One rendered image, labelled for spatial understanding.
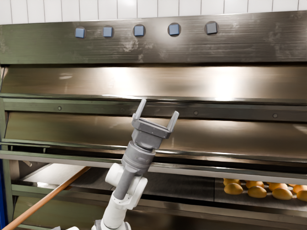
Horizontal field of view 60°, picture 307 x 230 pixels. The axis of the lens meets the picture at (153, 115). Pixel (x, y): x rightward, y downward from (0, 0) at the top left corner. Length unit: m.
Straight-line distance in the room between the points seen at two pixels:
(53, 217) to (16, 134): 0.53
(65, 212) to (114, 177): 0.93
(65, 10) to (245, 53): 0.91
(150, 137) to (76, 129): 0.78
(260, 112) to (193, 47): 0.43
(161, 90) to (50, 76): 0.62
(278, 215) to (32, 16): 1.58
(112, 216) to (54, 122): 0.79
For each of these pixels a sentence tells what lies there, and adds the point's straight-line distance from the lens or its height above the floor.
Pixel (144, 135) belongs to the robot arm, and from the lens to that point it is 0.78.
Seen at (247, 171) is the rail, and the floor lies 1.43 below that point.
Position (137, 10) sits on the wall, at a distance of 1.36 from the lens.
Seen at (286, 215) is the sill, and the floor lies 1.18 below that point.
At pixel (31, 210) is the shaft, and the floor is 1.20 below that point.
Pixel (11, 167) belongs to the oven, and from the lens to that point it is 1.84.
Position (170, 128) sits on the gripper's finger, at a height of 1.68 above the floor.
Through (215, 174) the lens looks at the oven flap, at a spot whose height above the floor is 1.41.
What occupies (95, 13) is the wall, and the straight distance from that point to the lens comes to 1.44.
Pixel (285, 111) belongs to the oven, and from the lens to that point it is 1.32.
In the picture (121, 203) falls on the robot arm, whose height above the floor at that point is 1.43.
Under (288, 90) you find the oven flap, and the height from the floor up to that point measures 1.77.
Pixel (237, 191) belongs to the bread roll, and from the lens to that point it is 1.58.
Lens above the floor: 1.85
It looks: 9 degrees down
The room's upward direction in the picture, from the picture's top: straight up
